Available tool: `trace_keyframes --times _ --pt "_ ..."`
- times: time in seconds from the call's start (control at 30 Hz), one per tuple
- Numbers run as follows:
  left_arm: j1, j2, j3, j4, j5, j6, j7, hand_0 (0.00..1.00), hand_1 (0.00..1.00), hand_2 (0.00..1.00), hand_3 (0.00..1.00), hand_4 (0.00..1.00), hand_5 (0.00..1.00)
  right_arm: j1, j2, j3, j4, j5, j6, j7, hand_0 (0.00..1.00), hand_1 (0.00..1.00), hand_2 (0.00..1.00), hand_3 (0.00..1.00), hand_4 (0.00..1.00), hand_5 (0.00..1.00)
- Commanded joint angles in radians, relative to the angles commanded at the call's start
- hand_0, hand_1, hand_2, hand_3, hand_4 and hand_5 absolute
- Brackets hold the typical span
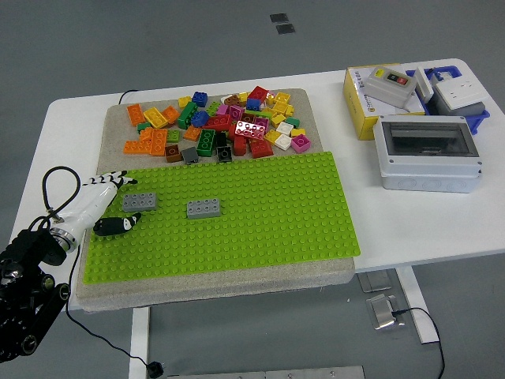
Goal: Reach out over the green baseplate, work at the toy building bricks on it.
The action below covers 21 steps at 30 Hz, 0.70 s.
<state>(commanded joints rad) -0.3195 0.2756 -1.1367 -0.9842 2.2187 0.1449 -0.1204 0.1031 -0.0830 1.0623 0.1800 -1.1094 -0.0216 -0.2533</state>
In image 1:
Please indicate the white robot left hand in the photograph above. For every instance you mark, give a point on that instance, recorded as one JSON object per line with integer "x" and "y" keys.
{"x": 90, "y": 203}

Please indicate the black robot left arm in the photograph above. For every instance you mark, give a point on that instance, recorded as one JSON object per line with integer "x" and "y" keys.
{"x": 27, "y": 242}

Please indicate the orange toy brick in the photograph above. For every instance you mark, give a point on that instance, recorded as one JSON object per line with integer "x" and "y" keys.
{"x": 136, "y": 147}
{"x": 192, "y": 133}
{"x": 158, "y": 142}
{"x": 170, "y": 114}
{"x": 146, "y": 135}
{"x": 136, "y": 114}

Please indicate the small green toy brick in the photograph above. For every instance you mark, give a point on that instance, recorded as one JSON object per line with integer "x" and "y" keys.
{"x": 292, "y": 121}
{"x": 144, "y": 127}

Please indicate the brown toy brick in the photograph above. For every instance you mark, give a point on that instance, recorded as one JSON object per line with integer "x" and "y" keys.
{"x": 173, "y": 154}
{"x": 232, "y": 99}

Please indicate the small lime toy brick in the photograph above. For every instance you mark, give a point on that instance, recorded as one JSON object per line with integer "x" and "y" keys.
{"x": 173, "y": 136}

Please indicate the long yellow toy brick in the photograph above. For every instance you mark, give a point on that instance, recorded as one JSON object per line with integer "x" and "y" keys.
{"x": 155, "y": 117}

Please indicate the small dark grey toy brick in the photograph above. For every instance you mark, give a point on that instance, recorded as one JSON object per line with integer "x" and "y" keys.
{"x": 189, "y": 155}

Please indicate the long green toy brick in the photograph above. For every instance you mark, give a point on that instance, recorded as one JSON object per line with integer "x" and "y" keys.
{"x": 187, "y": 115}
{"x": 206, "y": 143}

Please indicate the small yellow toy brick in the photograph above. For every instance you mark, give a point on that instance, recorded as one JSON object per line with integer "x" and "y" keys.
{"x": 184, "y": 102}
{"x": 243, "y": 96}
{"x": 298, "y": 132}

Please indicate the blue toy brick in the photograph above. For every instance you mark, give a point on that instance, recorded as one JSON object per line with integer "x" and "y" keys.
{"x": 253, "y": 105}
{"x": 200, "y": 118}
{"x": 199, "y": 98}

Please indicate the black toy brick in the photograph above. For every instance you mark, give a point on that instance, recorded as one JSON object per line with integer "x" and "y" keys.
{"x": 221, "y": 139}
{"x": 224, "y": 154}

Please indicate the pink toy brick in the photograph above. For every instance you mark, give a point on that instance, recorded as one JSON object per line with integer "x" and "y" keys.
{"x": 222, "y": 110}

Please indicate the green studded baseplate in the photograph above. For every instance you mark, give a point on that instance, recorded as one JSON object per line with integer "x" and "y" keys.
{"x": 256, "y": 217}

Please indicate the magenta toy brick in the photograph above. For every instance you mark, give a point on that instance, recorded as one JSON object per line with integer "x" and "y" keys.
{"x": 301, "y": 143}
{"x": 236, "y": 112}
{"x": 262, "y": 123}

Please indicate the glossy long red toy brick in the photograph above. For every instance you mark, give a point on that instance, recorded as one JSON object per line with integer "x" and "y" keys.
{"x": 249, "y": 130}

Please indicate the maroon toy brick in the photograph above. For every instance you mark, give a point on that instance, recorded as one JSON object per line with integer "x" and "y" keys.
{"x": 248, "y": 117}

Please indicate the white toy brick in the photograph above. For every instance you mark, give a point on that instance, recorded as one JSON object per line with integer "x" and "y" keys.
{"x": 285, "y": 128}
{"x": 282, "y": 142}

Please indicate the grey-brown foam mat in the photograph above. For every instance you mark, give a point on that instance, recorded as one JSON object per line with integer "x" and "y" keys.
{"x": 197, "y": 289}

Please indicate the white table leg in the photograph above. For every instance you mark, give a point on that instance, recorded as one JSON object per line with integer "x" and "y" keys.
{"x": 418, "y": 308}
{"x": 139, "y": 343}

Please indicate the long metal floor plate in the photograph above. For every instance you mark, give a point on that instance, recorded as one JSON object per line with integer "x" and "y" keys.
{"x": 217, "y": 376}
{"x": 315, "y": 373}

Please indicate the black floor tape square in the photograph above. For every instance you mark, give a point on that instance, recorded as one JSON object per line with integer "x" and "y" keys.
{"x": 285, "y": 28}
{"x": 279, "y": 18}

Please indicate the yellow cardboard box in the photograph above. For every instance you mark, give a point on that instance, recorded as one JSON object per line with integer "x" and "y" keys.
{"x": 357, "y": 106}

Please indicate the flat metal floor plate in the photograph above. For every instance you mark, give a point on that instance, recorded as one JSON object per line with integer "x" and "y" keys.
{"x": 375, "y": 282}

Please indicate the metal floor socket plate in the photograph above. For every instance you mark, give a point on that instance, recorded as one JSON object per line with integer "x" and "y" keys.
{"x": 382, "y": 314}

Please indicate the grey distribution box clear lid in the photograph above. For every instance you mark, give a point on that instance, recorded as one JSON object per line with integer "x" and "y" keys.
{"x": 428, "y": 169}

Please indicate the white plastic panel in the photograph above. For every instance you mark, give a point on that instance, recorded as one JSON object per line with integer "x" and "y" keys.
{"x": 422, "y": 83}

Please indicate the blue plastic bin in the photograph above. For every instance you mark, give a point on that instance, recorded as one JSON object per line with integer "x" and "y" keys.
{"x": 479, "y": 117}

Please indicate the grey push-button switch box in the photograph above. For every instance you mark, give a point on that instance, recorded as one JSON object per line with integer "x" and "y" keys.
{"x": 388, "y": 87}

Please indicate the white wall socket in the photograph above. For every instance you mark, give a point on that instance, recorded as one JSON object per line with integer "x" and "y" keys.
{"x": 459, "y": 92}

